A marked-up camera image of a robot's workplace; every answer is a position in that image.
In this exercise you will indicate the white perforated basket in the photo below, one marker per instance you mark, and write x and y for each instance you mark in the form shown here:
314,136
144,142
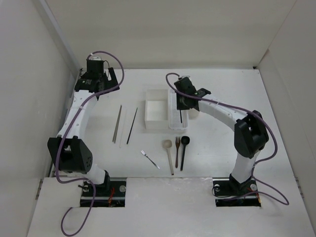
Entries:
174,114

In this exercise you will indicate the white square box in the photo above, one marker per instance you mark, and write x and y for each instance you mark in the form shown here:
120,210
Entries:
156,109

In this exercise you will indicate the white chopstick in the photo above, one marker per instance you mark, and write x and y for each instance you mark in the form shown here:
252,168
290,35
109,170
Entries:
123,125

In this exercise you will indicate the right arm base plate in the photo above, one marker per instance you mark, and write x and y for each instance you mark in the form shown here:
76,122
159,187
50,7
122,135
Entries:
227,196

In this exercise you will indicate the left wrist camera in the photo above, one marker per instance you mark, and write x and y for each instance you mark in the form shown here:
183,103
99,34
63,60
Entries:
96,58

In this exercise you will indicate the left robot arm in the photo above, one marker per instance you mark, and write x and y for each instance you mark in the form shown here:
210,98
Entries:
96,174

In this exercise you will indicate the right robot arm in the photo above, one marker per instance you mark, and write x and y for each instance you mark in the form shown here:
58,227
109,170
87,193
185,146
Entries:
250,134

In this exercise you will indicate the black spoon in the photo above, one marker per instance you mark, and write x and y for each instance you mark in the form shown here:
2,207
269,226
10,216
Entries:
185,140

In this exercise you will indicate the brown wooden fork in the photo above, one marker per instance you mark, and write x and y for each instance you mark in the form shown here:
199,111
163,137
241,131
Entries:
177,144

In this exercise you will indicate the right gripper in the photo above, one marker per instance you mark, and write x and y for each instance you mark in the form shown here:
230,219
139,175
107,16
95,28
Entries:
180,106

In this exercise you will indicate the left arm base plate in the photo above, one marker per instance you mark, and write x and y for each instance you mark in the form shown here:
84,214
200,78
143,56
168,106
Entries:
111,196

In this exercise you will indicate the small metal fork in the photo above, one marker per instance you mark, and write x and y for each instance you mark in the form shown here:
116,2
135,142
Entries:
145,155

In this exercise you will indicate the beige wooden spoon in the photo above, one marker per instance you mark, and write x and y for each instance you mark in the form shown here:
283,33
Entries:
167,144

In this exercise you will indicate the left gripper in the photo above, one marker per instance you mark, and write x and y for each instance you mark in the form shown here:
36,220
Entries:
111,83

